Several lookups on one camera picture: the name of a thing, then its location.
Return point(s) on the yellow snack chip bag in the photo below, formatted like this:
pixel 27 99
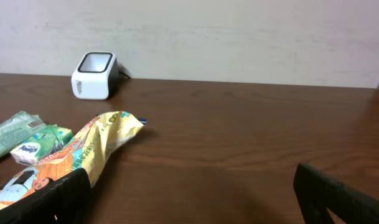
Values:
pixel 89 149

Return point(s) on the light green wipes packet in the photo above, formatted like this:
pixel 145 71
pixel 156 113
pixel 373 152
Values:
pixel 17 129

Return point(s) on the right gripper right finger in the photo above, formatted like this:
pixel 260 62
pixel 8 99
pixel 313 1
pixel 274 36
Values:
pixel 319 194

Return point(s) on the teal tissue pack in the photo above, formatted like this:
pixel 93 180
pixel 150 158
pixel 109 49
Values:
pixel 41 144

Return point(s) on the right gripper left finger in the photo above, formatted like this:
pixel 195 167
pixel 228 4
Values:
pixel 63 201

